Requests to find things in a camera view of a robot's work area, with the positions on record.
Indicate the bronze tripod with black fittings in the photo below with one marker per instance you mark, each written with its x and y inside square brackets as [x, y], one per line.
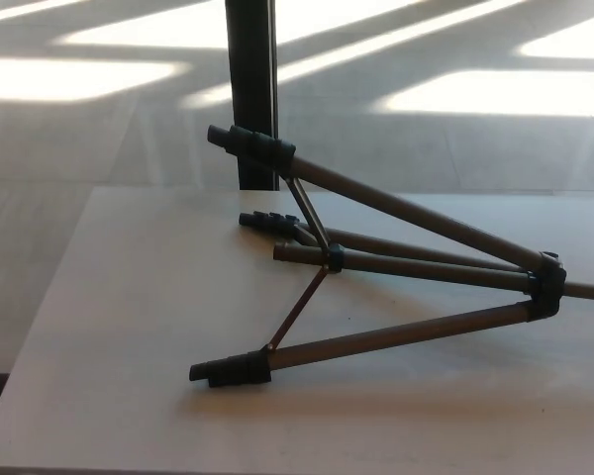
[401, 199]

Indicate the black upright post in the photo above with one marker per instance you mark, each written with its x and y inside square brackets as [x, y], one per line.
[250, 74]

